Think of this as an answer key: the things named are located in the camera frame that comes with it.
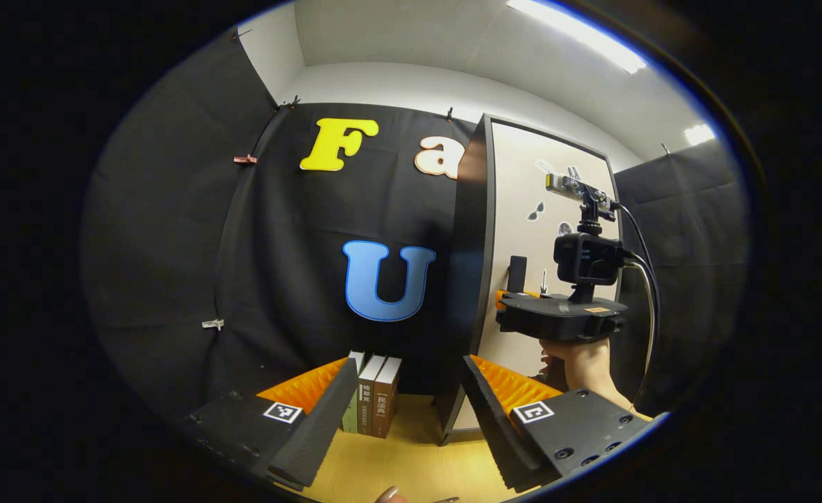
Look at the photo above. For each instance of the dark grey cabinet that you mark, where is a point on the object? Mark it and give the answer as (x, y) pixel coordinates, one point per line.
(466, 279)

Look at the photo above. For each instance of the black backdrop cloth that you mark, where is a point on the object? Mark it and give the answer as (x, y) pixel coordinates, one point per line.
(173, 244)

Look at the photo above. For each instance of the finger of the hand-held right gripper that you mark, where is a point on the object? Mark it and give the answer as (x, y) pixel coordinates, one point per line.
(501, 299)

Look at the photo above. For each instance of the small ceiling light panel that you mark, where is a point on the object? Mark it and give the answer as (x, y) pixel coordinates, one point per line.
(698, 133)

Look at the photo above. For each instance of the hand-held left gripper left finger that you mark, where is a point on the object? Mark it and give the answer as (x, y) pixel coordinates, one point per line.
(316, 426)

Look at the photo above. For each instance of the red backdrop clip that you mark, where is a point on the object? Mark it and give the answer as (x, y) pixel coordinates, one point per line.
(245, 159)

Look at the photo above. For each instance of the white backdrop clip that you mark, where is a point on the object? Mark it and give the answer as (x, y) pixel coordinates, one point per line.
(213, 324)

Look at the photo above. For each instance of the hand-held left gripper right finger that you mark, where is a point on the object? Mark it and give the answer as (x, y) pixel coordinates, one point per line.
(494, 426)

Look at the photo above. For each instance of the brown book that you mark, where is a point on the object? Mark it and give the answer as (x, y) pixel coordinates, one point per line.
(367, 405)
(385, 409)

